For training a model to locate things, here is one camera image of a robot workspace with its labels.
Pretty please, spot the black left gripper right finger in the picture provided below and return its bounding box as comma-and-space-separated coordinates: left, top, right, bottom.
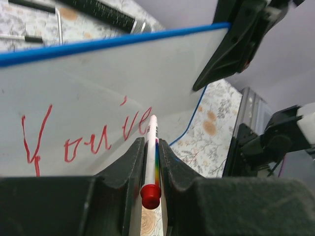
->
159, 140, 315, 236

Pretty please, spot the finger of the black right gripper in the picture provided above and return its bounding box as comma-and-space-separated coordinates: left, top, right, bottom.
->
192, 0, 268, 91

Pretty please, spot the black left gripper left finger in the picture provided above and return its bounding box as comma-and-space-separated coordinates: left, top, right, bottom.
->
0, 138, 145, 236

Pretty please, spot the red white marker pen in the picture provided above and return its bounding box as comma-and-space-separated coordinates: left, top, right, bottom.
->
140, 115, 161, 209

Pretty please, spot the blue framed whiteboard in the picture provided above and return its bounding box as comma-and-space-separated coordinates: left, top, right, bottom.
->
0, 23, 230, 177

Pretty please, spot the aluminium front rail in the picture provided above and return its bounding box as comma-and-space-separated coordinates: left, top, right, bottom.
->
233, 87, 273, 138

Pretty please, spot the black wire whiteboard stand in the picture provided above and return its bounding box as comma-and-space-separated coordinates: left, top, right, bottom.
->
0, 0, 64, 51

